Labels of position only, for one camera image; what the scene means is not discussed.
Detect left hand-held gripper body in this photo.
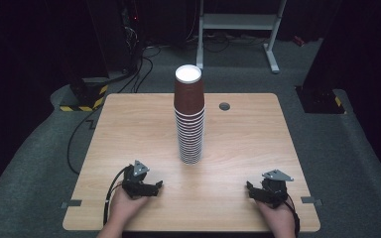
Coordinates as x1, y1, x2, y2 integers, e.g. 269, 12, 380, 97
122, 160, 152, 199

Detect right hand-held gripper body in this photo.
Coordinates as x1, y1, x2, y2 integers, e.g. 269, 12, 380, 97
259, 169, 295, 209

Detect stack of brown paper cups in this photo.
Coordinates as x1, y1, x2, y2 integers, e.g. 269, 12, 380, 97
174, 104, 206, 166

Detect person's left hand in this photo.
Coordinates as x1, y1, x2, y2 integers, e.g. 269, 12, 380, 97
109, 181, 151, 228

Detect person's right hand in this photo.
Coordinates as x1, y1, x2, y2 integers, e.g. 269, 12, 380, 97
255, 195, 297, 234

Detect grey tape strip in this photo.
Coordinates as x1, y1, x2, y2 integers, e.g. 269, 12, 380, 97
61, 198, 83, 210
300, 195, 323, 207

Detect black yellow striped base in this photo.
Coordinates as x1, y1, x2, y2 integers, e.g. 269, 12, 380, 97
59, 76, 110, 113
295, 84, 348, 116

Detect black computer tower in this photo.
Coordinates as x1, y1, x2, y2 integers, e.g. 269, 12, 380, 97
84, 0, 144, 76

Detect small red object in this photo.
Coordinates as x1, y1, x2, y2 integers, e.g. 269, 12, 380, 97
292, 35, 308, 48

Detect white metal stand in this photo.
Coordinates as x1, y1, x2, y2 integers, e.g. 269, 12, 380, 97
194, 0, 288, 74

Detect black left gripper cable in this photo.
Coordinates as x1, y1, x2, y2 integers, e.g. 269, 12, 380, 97
102, 166, 131, 226

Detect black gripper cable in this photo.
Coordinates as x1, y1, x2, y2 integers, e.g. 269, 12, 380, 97
102, 166, 131, 226
283, 193, 302, 238

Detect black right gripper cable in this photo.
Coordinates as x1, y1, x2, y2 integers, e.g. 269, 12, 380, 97
283, 193, 302, 238

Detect long black floor cable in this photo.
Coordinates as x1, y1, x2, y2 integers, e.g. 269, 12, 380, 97
65, 108, 101, 177

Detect black cables by tower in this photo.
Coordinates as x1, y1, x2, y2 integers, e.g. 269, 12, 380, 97
116, 45, 163, 94

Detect bundle of floor cables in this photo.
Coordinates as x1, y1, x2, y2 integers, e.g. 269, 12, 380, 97
184, 30, 270, 55

